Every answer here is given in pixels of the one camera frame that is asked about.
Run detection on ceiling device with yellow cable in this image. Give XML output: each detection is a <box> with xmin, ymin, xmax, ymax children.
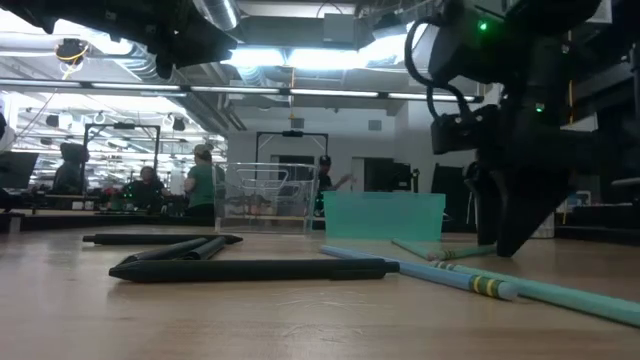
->
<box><xmin>53</xmin><ymin>37</ymin><xmax>92</xmax><ymax>65</ymax></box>

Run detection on teal pencil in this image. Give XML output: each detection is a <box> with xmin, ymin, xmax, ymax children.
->
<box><xmin>437</xmin><ymin>243</ymin><xmax>498</xmax><ymax>262</ymax></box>
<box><xmin>391</xmin><ymin>237</ymin><xmax>441</xmax><ymax>262</ymax></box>
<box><xmin>430</xmin><ymin>259</ymin><xmax>640</xmax><ymax>330</ymax></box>

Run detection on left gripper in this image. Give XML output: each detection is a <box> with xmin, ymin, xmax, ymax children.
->
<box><xmin>99</xmin><ymin>0</ymin><xmax>239</xmax><ymax>81</ymax></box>

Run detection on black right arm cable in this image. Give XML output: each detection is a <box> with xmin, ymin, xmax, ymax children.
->
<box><xmin>403</xmin><ymin>14</ymin><xmax>476</xmax><ymax>126</ymax></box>

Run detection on clear plastic bin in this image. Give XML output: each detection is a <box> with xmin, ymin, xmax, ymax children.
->
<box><xmin>213</xmin><ymin>162</ymin><xmax>320</xmax><ymax>235</ymax></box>

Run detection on yellow hanging cable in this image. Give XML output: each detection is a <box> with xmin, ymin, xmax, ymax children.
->
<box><xmin>567</xmin><ymin>29</ymin><xmax>575</xmax><ymax>126</ymax></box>

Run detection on grey ceiling box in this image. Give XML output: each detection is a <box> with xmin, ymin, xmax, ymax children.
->
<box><xmin>322</xmin><ymin>13</ymin><xmax>360</xmax><ymax>47</ymax></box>

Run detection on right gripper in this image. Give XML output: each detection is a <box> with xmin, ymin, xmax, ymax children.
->
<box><xmin>464</xmin><ymin>74</ymin><xmax>621</xmax><ymax>258</ymax></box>

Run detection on black board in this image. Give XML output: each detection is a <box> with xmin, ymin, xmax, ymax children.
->
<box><xmin>430</xmin><ymin>163</ymin><xmax>476</xmax><ymax>234</ymax></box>

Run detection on blue pencil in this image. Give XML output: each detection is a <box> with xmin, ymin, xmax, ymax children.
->
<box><xmin>319</xmin><ymin>244</ymin><xmax>520</xmax><ymax>302</ymax></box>

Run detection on long ceiling light bar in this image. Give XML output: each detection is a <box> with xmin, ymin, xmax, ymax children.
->
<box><xmin>0</xmin><ymin>78</ymin><xmax>479</xmax><ymax>104</ymax></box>

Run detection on teal plastic bin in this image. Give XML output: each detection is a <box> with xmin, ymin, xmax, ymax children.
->
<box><xmin>322</xmin><ymin>191</ymin><xmax>447</xmax><ymax>242</ymax></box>

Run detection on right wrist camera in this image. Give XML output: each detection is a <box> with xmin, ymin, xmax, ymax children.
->
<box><xmin>430</xmin><ymin>103</ymin><xmax>501</xmax><ymax>155</ymax></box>

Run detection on dark computer monitor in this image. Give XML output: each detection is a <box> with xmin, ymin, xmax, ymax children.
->
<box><xmin>0</xmin><ymin>151</ymin><xmax>40</xmax><ymax>190</ymax></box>

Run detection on person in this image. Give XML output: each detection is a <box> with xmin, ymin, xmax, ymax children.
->
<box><xmin>182</xmin><ymin>143</ymin><xmax>227</xmax><ymax>219</ymax></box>
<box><xmin>313</xmin><ymin>154</ymin><xmax>357</xmax><ymax>215</ymax></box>
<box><xmin>123</xmin><ymin>165</ymin><xmax>170</xmax><ymax>212</ymax></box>
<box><xmin>51</xmin><ymin>142</ymin><xmax>92</xmax><ymax>197</ymax></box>

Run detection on dark background workbench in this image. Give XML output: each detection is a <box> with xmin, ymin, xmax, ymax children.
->
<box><xmin>0</xmin><ymin>207</ymin><xmax>216</xmax><ymax>232</ymax></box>

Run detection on black stand frame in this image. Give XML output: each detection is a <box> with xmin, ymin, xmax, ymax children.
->
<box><xmin>255</xmin><ymin>130</ymin><xmax>330</xmax><ymax>166</ymax></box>
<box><xmin>81</xmin><ymin>123</ymin><xmax>162</xmax><ymax>196</ymax></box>

